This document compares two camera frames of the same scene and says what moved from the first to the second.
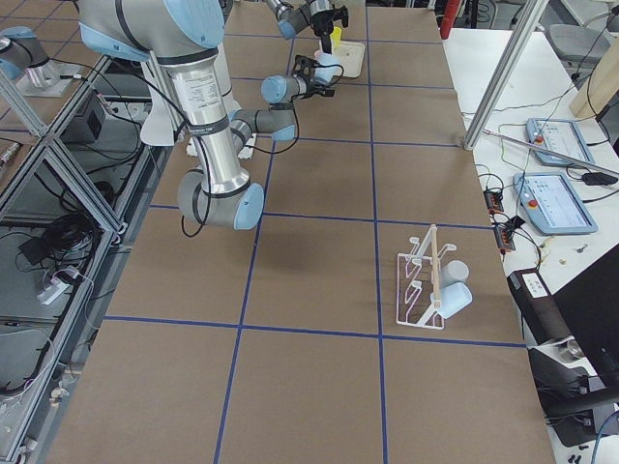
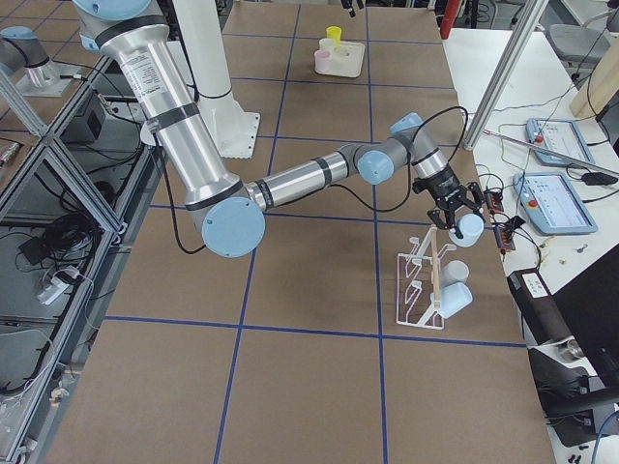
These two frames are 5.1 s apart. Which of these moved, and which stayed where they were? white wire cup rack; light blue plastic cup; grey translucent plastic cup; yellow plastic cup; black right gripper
Moved: black right gripper
Stayed: yellow plastic cup; white wire cup rack; grey translucent plastic cup; light blue plastic cup
